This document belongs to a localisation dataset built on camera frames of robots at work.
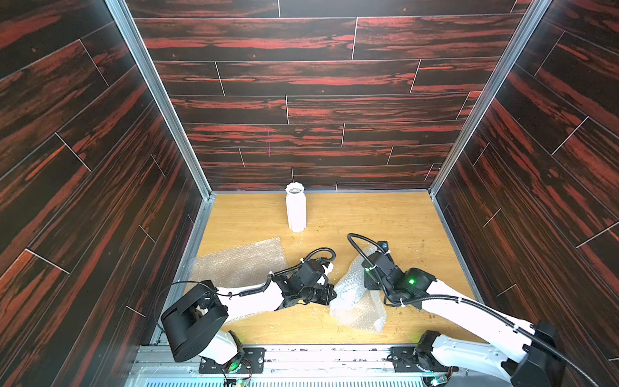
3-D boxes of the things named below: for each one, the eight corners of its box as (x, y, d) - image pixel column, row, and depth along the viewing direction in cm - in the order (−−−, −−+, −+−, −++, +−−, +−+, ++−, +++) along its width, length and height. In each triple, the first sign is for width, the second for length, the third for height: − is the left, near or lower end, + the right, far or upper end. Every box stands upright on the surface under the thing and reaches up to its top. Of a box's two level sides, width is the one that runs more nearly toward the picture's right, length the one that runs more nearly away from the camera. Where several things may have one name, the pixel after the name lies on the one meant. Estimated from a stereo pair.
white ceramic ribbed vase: (288, 232, 106) (284, 196, 89) (289, 218, 112) (286, 181, 94) (306, 232, 106) (306, 196, 89) (306, 218, 112) (306, 181, 94)
